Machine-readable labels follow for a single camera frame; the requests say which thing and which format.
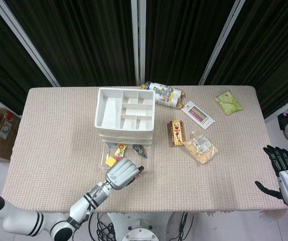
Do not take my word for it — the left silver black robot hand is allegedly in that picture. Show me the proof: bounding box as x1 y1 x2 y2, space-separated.
104 157 145 191

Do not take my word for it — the clear drawer with yellow block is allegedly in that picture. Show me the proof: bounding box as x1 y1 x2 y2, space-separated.
98 142 152 174

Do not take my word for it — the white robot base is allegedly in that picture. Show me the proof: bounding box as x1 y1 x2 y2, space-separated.
107 211 175 241

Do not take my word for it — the white plastic drawer cabinet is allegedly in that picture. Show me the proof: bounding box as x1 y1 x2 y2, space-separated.
94 86 157 147

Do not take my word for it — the yellow block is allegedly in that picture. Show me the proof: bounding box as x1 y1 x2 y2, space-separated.
105 156 117 168

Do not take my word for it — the small colourful packet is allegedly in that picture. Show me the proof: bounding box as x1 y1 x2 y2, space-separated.
113 144 128 160

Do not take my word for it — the grey correction tape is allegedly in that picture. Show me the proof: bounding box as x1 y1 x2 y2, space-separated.
132 144 149 160

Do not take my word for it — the beige waffle tablecloth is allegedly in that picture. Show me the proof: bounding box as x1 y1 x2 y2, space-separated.
1 85 288 216

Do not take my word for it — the red yellow carton box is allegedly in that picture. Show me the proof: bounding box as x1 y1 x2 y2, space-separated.
169 120 187 148

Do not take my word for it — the clear bag of beige flakes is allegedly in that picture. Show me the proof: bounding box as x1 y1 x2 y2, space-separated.
183 130 219 165

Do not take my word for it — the white printed snack bag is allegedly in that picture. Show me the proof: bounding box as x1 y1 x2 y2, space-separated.
140 80 186 109

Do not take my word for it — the white coloured pencil pack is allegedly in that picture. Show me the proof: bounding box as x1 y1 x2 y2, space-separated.
180 100 216 131

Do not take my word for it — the green snack packet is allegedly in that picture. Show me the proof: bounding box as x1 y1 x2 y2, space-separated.
214 91 244 116

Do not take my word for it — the black pleated curtain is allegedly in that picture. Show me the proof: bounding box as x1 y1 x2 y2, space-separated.
0 0 288 119

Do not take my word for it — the black cable bundle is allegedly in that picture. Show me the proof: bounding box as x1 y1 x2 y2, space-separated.
170 212 195 241
88 212 117 241

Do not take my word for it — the grey metal frame post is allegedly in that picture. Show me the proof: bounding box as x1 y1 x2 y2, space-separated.
198 0 247 86
130 0 147 86
0 0 60 87

